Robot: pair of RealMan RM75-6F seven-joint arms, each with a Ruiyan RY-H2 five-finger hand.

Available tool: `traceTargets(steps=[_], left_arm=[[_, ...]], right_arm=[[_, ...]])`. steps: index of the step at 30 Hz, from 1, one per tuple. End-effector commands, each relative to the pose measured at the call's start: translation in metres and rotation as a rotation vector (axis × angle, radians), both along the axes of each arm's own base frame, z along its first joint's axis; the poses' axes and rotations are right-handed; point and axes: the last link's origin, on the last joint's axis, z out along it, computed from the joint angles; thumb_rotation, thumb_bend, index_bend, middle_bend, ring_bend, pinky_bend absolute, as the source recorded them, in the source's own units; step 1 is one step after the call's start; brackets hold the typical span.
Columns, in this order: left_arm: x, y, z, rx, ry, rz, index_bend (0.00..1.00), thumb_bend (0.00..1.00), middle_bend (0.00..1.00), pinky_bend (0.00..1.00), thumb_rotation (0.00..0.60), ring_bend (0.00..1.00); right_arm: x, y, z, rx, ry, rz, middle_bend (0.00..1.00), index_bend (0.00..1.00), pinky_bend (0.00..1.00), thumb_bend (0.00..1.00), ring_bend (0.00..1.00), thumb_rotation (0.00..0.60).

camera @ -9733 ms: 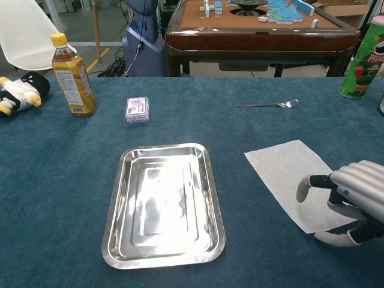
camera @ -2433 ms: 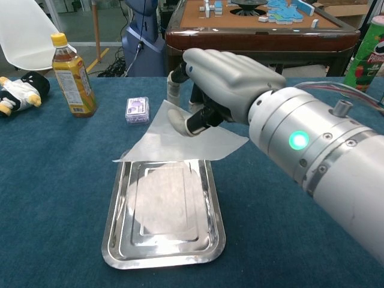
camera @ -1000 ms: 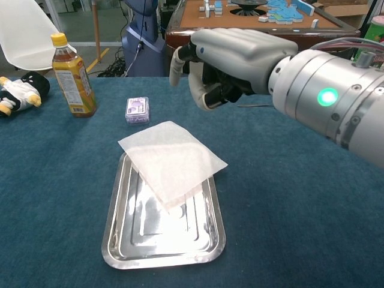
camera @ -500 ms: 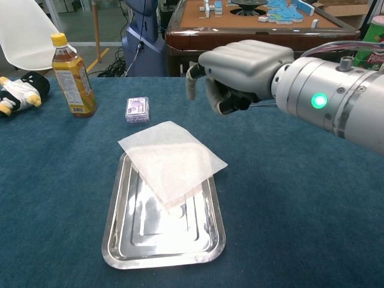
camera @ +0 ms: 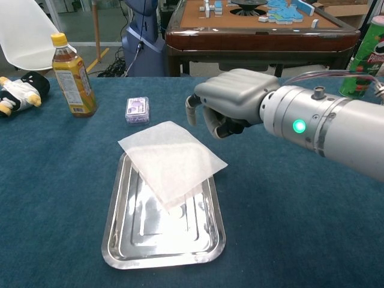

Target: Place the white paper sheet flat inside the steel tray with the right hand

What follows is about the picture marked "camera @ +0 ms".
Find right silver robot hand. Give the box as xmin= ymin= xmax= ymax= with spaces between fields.
xmin=185 ymin=68 xmax=281 ymax=139

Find white paper sheet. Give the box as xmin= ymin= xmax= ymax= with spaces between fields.
xmin=117 ymin=120 xmax=229 ymax=214

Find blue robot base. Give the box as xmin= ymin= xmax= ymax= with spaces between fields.
xmin=121 ymin=0 xmax=166 ymax=77

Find stainless steel tray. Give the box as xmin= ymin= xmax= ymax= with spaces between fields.
xmin=101 ymin=151 xmax=226 ymax=270

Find brown mahjong table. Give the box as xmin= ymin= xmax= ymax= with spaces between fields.
xmin=164 ymin=0 xmax=361 ymax=78

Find standing mahjong tile cluster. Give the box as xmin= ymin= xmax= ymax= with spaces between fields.
xmin=199 ymin=0 xmax=224 ymax=17

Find black mahjong table dome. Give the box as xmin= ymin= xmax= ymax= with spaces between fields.
xmin=229 ymin=0 xmax=269 ymax=16

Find blue mahjong tile pile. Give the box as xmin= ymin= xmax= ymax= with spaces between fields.
xmin=258 ymin=0 xmax=316 ymax=25

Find clear purple card box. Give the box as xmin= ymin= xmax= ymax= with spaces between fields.
xmin=124 ymin=96 xmax=151 ymax=126

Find cardboard box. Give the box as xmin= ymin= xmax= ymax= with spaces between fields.
xmin=314 ymin=0 xmax=373 ymax=17

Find green Pringles can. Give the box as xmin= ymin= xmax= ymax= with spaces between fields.
xmin=338 ymin=15 xmax=384 ymax=100

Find black tripod stand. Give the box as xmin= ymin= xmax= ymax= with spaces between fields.
xmin=361 ymin=0 xmax=376 ymax=34

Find yellow-capped tea bottle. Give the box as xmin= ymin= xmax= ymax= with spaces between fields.
xmin=50 ymin=32 xmax=98 ymax=118

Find blue felt table cover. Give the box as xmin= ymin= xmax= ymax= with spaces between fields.
xmin=0 ymin=76 xmax=384 ymax=288

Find black and white plush doll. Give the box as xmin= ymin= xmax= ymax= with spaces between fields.
xmin=0 ymin=71 xmax=51 ymax=118

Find white chair wooden legs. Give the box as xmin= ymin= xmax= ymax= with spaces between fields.
xmin=0 ymin=0 xmax=102 ymax=73

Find black floor cable bundle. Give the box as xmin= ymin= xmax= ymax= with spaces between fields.
xmin=97 ymin=46 xmax=133 ymax=78

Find right arm wrist cable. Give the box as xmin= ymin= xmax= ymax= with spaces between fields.
xmin=281 ymin=69 xmax=384 ymax=104

